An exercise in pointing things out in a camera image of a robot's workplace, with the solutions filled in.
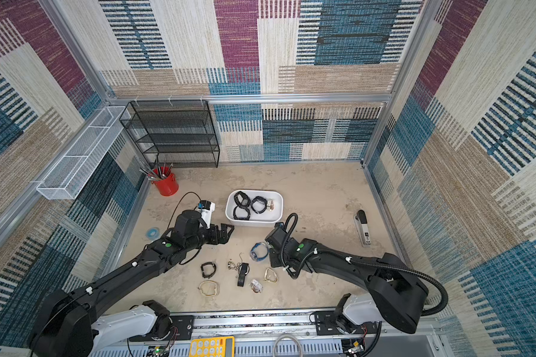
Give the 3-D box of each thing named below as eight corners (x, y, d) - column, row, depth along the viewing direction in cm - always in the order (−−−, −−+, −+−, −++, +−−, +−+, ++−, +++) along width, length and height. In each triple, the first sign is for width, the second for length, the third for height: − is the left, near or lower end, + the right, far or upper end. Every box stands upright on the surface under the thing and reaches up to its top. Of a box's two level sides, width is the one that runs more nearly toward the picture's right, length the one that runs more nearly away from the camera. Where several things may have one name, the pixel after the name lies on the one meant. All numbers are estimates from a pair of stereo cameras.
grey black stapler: (361, 248, 93) (366, 241, 88) (353, 217, 102) (357, 210, 98) (369, 248, 93) (374, 241, 88) (360, 217, 102) (364, 210, 98)
